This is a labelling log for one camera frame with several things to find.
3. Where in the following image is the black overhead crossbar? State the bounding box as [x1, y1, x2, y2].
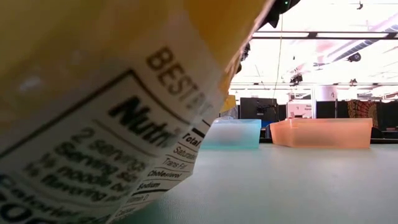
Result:
[251, 30, 398, 40]

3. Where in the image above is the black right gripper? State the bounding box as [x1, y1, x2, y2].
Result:
[260, 0, 302, 29]

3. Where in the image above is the black aluminium table frame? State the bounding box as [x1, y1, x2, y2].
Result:
[259, 138, 398, 144]

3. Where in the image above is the teal plastic bin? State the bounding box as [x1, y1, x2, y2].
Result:
[200, 118, 262, 150]

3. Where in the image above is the orange plastic bin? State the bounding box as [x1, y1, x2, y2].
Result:
[269, 117, 373, 149]

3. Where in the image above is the white sign board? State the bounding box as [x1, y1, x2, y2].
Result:
[286, 100, 313, 119]

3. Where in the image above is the black partition panel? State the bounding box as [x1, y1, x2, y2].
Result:
[377, 101, 398, 139]
[316, 101, 349, 119]

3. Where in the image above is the black monitor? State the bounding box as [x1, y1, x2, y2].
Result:
[239, 97, 279, 122]

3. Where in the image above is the yellow Maruchan ramen packet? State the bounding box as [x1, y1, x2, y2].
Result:
[0, 0, 276, 224]
[220, 94, 238, 113]

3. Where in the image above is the patterned orange tapestry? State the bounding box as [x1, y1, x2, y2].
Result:
[347, 99, 379, 119]

